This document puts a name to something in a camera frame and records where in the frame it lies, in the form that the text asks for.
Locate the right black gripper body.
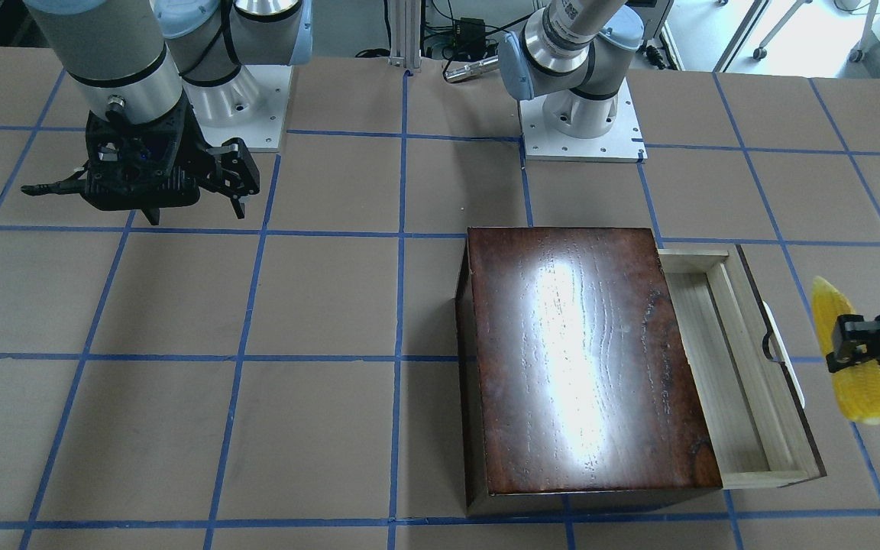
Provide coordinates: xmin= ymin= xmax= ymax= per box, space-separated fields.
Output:
xmin=82 ymin=98 xmax=210 ymax=212

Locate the yellow corn cob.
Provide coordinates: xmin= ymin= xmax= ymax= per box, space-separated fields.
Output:
xmin=810 ymin=276 xmax=880 ymax=425

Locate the light wooden drawer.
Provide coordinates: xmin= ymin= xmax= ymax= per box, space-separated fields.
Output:
xmin=658 ymin=246 xmax=827 ymax=490

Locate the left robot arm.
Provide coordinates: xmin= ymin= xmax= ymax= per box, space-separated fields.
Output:
xmin=498 ymin=1 xmax=880 ymax=374

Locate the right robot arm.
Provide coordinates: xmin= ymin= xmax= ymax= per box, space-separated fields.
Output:
xmin=21 ymin=1 xmax=313 ymax=225

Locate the dark wooden drawer cabinet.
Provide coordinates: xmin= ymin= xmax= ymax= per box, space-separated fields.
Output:
xmin=455 ymin=227 xmax=723 ymax=519

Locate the silver flashlight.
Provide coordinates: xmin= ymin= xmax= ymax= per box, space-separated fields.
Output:
xmin=443 ymin=56 xmax=499 ymax=84

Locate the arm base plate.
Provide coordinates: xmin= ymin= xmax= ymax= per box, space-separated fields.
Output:
xmin=518 ymin=79 xmax=649 ymax=163
xmin=184 ymin=65 xmax=296 ymax=153

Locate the aluminium frame post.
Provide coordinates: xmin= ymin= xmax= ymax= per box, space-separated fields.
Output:
xmin=387 ymin=0 xmax=422 ymax=74

